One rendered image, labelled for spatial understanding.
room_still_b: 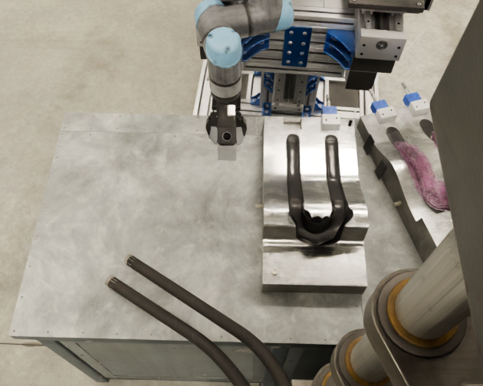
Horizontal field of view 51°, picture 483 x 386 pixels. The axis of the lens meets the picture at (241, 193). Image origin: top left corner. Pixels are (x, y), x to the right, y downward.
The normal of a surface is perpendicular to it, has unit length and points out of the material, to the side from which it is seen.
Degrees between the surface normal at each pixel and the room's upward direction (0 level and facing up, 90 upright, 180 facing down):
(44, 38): 0
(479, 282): 90
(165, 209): 0
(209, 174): 0
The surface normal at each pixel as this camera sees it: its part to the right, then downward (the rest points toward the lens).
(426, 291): -0.92, 0.34
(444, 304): -0.56, 0.72
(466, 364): 0.00, -0.50
